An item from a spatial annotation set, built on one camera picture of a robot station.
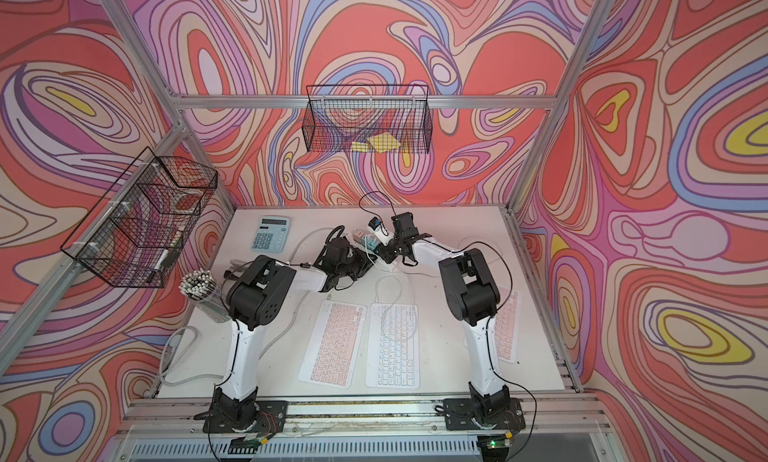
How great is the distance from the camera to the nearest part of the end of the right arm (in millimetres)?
794

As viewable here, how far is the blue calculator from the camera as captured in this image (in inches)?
42.9

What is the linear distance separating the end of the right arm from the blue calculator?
1.25 ft
